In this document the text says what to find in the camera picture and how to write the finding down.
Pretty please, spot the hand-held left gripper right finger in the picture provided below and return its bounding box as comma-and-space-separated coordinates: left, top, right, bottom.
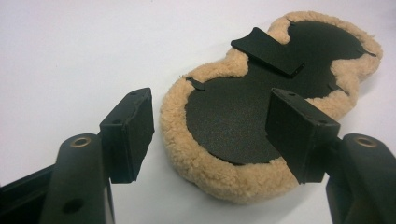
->
265, 88, 396, 224

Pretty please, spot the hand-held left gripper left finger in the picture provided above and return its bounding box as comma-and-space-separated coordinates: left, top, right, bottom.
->
38, 87, 155, 224

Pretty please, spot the tan fleece-edged pad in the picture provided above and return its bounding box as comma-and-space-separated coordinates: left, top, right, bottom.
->
159, 10, 384, 205

